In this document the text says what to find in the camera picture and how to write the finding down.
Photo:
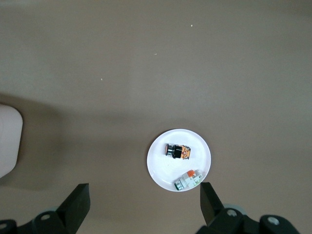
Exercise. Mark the white round plate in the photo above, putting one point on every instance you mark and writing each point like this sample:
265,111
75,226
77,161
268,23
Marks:
165,170

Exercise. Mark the brown table mat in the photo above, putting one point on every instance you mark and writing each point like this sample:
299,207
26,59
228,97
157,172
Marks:
156,61

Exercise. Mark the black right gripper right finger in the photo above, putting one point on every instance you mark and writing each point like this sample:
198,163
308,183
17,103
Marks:
210,207

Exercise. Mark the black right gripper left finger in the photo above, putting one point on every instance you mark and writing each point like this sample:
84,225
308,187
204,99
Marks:
73,207

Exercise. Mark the pink storage box white lid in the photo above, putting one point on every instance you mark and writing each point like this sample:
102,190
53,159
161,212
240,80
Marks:
9,141

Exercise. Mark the orange black push-button switch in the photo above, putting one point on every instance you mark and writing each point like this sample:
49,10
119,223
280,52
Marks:
178,151

